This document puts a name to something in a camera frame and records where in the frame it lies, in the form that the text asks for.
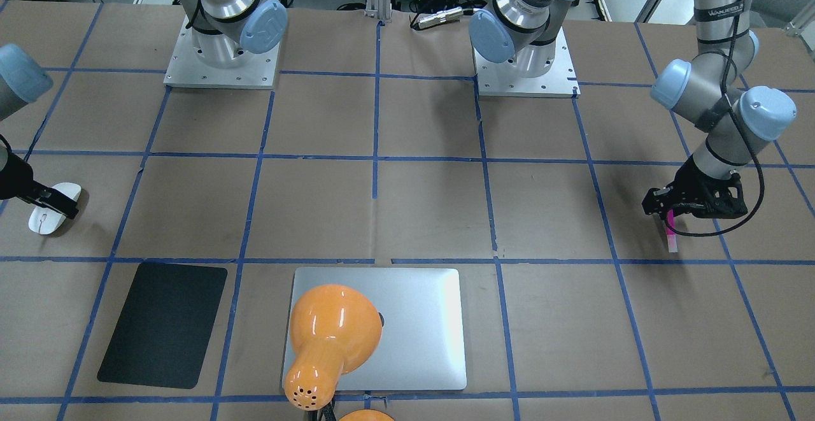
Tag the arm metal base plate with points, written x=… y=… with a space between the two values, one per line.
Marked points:
x=536 y=71
x=204 y=58

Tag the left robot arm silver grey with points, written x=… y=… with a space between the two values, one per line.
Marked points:
x=738 y=124

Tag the silver laptop notebook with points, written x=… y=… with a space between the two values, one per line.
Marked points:
x=422 y=347

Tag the pink highlighter pen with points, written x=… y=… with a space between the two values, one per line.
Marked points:
x=671 y=236

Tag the silver cylindrical connector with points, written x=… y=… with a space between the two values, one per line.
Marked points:
x=439 y=18

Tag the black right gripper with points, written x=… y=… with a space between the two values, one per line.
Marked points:
x=14 y=179

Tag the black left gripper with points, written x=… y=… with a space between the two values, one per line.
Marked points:
x=695 y=183

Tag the white computer mouse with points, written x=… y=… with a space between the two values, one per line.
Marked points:
x=44 y=221

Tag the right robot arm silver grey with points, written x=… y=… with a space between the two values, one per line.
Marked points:
x=257 y=25

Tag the orange desk lamp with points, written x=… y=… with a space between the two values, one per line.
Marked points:
x=333 y=330

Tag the black mousepad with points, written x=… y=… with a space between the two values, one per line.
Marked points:
x=163 y=330

